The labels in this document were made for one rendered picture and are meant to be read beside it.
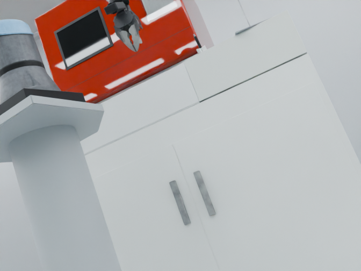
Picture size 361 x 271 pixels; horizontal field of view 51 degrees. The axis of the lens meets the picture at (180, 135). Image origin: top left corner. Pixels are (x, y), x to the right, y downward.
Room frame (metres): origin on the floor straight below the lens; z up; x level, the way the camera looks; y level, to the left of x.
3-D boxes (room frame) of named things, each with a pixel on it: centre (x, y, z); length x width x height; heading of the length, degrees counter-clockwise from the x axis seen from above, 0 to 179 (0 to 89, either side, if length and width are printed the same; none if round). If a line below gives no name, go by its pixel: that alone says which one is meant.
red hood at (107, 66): (2.17, 0.06, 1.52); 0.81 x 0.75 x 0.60; 75
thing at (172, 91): (1.27, 0.16, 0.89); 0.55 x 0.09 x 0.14; 75
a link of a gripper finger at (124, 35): (1.25, 0.05, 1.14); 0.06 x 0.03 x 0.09; 165
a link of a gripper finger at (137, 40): (1.25, 0.02, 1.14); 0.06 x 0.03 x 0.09; 165
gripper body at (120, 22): (1.25, 0.03, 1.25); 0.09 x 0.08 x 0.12; 165
